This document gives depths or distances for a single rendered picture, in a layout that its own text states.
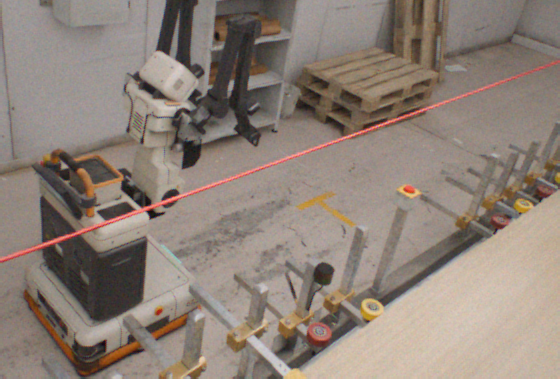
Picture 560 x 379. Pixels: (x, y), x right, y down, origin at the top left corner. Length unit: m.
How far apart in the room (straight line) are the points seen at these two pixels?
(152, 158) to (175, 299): 0.72
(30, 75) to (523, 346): 3.23
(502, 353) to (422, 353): 0.29
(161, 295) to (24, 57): 1.87
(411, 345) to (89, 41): 3.01
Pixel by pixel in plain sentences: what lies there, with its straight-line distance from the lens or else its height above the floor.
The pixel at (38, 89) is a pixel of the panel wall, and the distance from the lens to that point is 4.22.
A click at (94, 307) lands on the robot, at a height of 0.39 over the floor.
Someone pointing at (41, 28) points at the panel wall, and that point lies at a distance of 4.09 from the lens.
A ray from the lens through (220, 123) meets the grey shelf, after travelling 4.89.
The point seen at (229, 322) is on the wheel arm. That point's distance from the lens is 1.92.
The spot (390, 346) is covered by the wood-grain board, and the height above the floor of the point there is 0.90.
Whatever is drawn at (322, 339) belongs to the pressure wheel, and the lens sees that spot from 2.02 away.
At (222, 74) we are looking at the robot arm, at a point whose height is 1.39.
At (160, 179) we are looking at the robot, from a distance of 2.74.
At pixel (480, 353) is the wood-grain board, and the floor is 0.90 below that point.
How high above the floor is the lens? 2.33
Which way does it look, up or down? 30 degrees down
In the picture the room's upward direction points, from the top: 11 degrees clockwise
